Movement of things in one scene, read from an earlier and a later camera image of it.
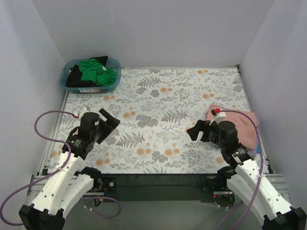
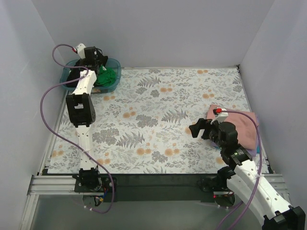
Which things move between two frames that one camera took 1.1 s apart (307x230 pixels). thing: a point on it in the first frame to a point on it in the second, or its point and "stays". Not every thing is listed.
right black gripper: [205, 132] stays
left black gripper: [105, 128] to [101, 60]
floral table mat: [156, 107] stays
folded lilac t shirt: [252, 152] stays
